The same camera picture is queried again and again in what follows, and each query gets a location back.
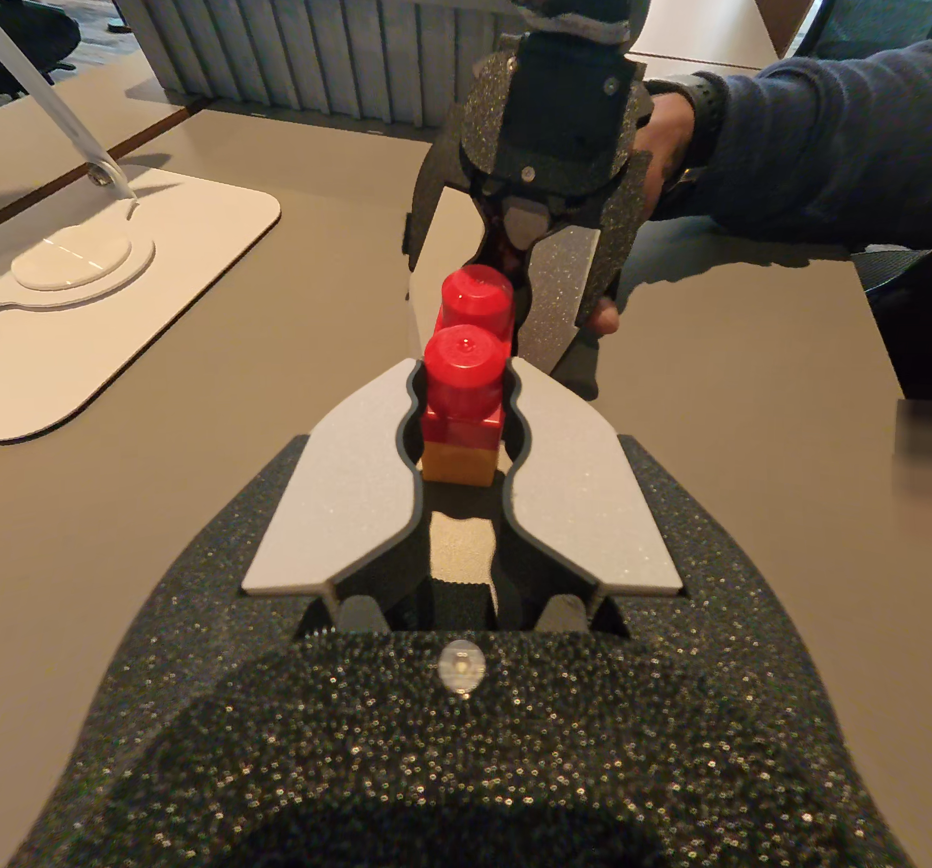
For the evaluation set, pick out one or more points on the person's navy jacket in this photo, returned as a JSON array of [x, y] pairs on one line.
[[903, 322]]

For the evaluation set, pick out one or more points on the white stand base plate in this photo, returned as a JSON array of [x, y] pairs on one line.
[[182, 285]]

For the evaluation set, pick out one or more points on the red two-stud mega block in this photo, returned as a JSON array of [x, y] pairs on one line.
[[466, 373]]

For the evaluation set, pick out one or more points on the black wristwatch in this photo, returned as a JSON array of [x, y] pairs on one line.
[[708, 118]]

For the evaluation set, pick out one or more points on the person's right forearm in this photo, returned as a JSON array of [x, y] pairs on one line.
[[823, 147]]

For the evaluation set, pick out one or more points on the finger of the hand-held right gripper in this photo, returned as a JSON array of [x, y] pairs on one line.
[[560, 285], [444, 242]]

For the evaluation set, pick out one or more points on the yellow single-stud mega block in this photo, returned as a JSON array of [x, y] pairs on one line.
[[459, 464]]

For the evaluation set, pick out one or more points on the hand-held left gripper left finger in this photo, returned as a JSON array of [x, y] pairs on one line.
[[335, 511]]

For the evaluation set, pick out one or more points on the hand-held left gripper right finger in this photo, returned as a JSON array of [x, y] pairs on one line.
[[590, 511]]

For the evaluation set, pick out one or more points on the grey plastic bin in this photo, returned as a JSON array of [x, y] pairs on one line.
[[291, 38]]

